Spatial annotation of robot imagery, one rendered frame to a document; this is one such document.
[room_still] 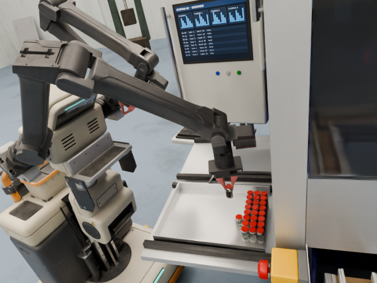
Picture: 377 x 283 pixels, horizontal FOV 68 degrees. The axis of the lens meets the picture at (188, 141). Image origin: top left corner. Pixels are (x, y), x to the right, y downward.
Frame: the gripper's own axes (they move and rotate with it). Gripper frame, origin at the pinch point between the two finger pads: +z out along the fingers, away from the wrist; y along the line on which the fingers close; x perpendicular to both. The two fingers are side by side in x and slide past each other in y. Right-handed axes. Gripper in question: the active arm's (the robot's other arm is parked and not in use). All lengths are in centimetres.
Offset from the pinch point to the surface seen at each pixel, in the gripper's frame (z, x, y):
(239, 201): 10.2, 3.6, 2.7
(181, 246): 8.2, -14.3, -16.5
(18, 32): -28, 1041, -711
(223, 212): 10.1, -0.6, -3.3
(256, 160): 10.2, 27.0, 12.5
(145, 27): 20, 712, -161
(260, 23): -39, 50, 22
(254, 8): -48, 19, 16
